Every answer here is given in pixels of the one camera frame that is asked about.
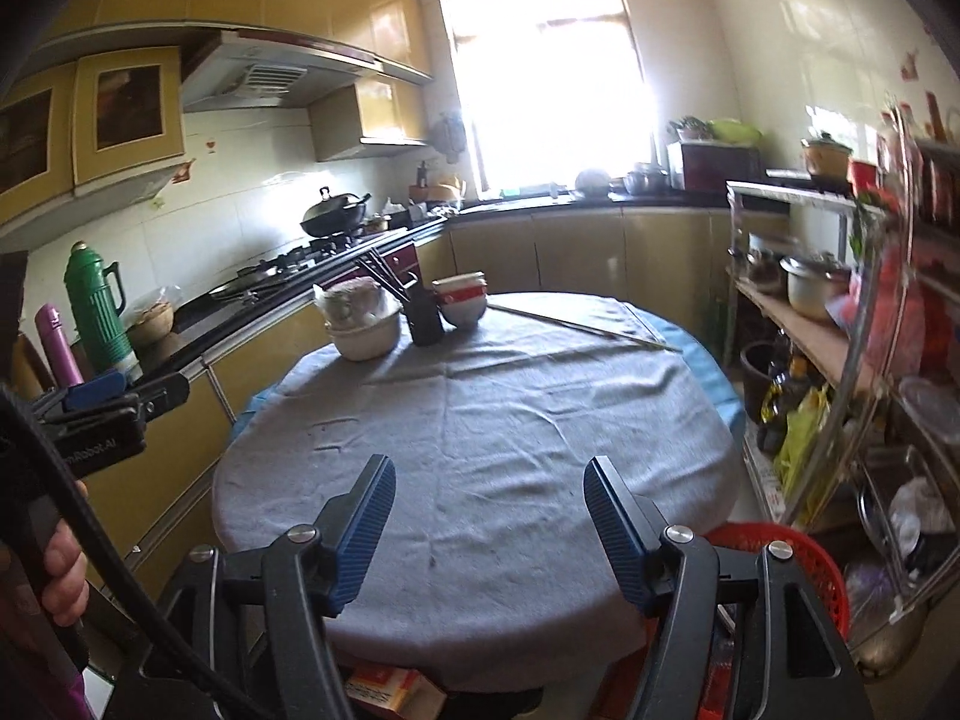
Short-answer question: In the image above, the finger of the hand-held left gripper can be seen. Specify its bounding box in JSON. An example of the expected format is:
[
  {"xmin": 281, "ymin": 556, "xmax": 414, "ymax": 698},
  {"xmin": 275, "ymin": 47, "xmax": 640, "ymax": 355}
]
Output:
[
  {"xmin": 34, "ymin": 371, "xmax": 128, "ymax": 421},
  {"xmin": 124, "ymin": 373, "xmax": 192, "ymax": 425}
]

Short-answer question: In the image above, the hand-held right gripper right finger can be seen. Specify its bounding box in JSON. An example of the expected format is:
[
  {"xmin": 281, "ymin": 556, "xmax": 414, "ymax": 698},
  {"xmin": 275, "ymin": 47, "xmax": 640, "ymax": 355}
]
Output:
[{"xmin": 583, "ymin": 456, "xmax": 875, "ymax": 720}]

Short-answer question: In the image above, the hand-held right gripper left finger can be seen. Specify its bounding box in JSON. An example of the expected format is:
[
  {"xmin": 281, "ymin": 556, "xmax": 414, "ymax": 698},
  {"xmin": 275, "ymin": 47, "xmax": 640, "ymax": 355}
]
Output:
[{"xmin": 131, "ymin": 454, "xmax": 397, "ymax": 720}]

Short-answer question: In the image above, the yellow cardboard box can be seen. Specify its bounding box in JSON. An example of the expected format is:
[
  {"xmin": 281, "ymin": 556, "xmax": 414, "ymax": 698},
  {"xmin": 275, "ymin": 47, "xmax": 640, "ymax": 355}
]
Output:
[{"xmin": 343, "ymin": 664, "xmax": 445, "ymax": 715}]

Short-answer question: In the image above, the red mesh basket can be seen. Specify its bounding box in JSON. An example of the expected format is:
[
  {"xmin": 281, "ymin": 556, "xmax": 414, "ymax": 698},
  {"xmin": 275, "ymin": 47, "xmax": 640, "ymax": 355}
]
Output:
[{"xmin": 585, "ymin": 521, "xmax": 852, "ymax": 720}]

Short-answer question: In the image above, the person's left hand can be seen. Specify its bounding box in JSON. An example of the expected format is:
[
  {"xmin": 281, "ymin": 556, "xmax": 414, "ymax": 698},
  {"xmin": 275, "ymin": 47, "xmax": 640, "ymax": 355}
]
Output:
[{"xmin": 41, "ymin": 519, "xmax": 89, "ymax": 625}]

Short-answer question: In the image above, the purple bottle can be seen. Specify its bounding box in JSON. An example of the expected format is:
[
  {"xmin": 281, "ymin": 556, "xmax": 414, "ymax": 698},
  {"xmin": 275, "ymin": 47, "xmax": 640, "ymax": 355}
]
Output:
[{"xmin": 34, "ymin": 304, "xmax": 85, "ymax": 391}]

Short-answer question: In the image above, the dark brown bottle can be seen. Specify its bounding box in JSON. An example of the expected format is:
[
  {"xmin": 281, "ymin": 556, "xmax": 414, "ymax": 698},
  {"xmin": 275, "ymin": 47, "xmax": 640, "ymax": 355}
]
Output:
[{"xmin": 11, "ymin": 334, "xmax": 46, "ymax": 402}]

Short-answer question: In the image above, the green thermos jug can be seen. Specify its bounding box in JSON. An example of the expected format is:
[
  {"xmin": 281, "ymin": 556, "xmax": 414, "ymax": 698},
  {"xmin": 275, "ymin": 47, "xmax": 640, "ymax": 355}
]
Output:
[{"xmin": 64, "ymin": 241, "xmax": 143, "ymax": 383}]

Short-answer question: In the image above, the flat pan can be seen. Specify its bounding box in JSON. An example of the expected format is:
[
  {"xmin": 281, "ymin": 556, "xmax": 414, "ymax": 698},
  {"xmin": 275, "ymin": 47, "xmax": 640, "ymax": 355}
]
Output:
[{"xmin": 208, "ymin": 270, "xmax": 278, "ymax": 302}]

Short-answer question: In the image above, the grey tablecloth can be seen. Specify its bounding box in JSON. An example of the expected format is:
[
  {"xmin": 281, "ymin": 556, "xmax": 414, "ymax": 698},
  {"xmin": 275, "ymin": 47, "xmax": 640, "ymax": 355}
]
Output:
[{"xmin": 212, "ymin": 291, "xmax": 740, "ymax": 691}]

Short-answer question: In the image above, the blue under cloth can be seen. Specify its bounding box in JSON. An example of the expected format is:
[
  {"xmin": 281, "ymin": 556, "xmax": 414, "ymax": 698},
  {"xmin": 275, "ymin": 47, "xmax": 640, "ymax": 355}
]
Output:
[{"xmin": 232, "ymin": 304, "xmax": 747, "ymax": 443}]

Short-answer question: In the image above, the gas stove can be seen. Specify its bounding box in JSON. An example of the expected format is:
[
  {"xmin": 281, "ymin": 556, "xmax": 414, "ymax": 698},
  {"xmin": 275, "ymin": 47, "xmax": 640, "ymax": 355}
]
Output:
[{"xmin": 247, "ymin": 236, "xmax": 361, "ymax": 278}]

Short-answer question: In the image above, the cooking oil bottle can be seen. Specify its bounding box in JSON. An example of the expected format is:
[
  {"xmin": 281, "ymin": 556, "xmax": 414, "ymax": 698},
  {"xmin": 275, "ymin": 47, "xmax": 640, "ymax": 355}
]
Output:
[{"xmin": 757, "ymin": 356, "xmax": 815, "ymax": 455}]

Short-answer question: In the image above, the long wooden stick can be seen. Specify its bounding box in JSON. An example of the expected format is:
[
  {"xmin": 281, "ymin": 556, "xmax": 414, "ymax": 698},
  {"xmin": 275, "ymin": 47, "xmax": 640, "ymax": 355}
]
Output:
[{"xmin": 487, "ymin": 304, "xmax": 683, "ymax": 353}]

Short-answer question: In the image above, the yellow plastic bag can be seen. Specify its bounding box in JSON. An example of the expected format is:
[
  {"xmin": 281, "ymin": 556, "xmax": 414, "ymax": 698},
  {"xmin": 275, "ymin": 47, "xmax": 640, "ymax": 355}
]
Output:
[{"xmin": 772, "ymin": 382, "xmax": 833, "ymax": 500}]

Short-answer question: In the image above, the black bucket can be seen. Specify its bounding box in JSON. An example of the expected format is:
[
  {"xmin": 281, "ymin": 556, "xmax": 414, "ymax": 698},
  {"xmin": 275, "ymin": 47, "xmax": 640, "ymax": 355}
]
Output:
[{"xmin": 739, "ymin": 341, "xmax": 788, "ymax": 402}]

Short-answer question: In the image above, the black wok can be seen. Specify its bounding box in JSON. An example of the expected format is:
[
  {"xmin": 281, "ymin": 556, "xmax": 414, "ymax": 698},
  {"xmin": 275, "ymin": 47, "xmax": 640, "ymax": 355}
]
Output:
[{"xmin": 300, "ymin": 186, "xmax": 374, "ymax": 239}]

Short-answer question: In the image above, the stack of red white bowls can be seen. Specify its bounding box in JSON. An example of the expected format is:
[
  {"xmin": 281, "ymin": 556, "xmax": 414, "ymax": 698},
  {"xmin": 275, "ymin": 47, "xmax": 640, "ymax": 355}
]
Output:
[{"xmin": 433, "ymin": 272, "xmax": 490, "ymax": 331}]

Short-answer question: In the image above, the metal shelf rack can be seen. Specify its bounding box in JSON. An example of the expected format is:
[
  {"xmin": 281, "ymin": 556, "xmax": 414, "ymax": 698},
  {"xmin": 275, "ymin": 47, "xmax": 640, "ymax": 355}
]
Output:
[{"xmin": 724, "ymin": 94, "xmax": 960, "ymax": 683}]

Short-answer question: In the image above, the steel bowl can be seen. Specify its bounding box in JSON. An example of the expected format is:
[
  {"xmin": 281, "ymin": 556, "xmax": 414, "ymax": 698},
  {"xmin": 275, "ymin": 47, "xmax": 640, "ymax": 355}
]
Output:
[{"xmin": 844, "ymin": 592, "xmax": 927, "ymax": 680}]

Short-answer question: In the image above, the glass lid pot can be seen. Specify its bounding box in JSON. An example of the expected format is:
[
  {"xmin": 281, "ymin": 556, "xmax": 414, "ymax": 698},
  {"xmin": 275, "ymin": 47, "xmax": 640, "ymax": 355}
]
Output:
[{"xmin": 746, "ymin": 244, "xmax": 788, "ymax": 293}]

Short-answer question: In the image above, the white plastic bag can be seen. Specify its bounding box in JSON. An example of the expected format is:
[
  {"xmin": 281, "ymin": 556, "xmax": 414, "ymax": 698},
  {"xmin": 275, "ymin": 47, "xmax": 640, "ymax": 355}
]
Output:
[{"xmin": 889, "ymin": 476, "xmax": 953, "ymax": 556}]

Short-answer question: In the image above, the large steel pot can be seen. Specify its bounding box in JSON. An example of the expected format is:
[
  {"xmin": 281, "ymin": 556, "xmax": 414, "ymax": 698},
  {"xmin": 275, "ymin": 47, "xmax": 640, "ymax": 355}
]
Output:
[{"xmin": 780, "ymin": 253, "xmax": 852, "ymax": 322}]

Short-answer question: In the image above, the range hood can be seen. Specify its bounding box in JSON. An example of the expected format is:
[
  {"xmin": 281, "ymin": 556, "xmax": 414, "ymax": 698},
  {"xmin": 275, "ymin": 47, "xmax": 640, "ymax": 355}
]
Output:
[{"xmin": 180, "ymin": 30, "xmax": 436, "ymax": 113}]

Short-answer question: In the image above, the red plastic bag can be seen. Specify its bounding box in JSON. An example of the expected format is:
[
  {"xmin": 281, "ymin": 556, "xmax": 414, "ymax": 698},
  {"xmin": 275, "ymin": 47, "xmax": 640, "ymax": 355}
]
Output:
[{"xmin": 825, "ymin": 240, "xmax": 931, "ymax": 391}]

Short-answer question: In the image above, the dark red microwave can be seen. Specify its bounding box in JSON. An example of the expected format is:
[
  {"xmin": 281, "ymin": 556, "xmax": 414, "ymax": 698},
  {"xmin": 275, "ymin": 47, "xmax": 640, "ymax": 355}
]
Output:
[{"xmin": 666, "ymin": 142, "xmax": 762, "ymax": 192}]

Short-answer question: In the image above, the hanging cloth bag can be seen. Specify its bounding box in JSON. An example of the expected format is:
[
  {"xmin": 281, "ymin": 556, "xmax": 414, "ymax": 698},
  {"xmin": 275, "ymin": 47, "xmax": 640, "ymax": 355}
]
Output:
[{"xmin": 437, "ymin": 112, "xmax": 470, "ymax": 166}]

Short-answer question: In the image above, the green bag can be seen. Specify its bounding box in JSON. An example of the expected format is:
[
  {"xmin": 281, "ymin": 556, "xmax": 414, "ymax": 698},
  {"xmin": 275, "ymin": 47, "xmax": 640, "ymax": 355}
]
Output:
[{"xmin": 709, "ymin": 118, "xmax": 764, "ymax": 147}]

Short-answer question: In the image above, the yellow enamel pot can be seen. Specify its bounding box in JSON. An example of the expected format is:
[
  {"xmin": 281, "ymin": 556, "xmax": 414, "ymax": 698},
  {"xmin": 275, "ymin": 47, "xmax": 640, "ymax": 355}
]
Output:
[{"xmin": 800, "ymin": 131, "xmax": 854, "ymax": 188}]

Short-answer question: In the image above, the window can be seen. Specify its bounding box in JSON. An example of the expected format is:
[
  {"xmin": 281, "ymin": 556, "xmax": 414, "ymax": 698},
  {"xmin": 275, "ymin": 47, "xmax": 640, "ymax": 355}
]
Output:
[{"xmin": 439, "ymin": 0, "xmax": 661, "ymax": 196}]

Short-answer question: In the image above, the thick black cable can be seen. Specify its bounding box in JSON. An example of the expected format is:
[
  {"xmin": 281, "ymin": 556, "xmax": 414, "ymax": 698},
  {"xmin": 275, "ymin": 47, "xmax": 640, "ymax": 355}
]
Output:
[{"xmin": 0, "ymin": 382, "xmax": 282, "ymax": 720}]

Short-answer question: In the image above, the glass door wall cabinet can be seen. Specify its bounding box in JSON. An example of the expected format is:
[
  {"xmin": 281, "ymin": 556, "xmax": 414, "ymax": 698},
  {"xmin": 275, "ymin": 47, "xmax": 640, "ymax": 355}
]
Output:
[{"xmin": 0, "ymin": 45, "xmax": 188, "ymax": 233}]

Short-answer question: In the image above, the small yellow wall cabinet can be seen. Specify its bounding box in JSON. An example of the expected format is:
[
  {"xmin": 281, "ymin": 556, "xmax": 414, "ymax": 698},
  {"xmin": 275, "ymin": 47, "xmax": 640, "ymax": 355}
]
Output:
[{"xmin": 309, "ymin": 79, "xmax": 430, "ymax": 164}]

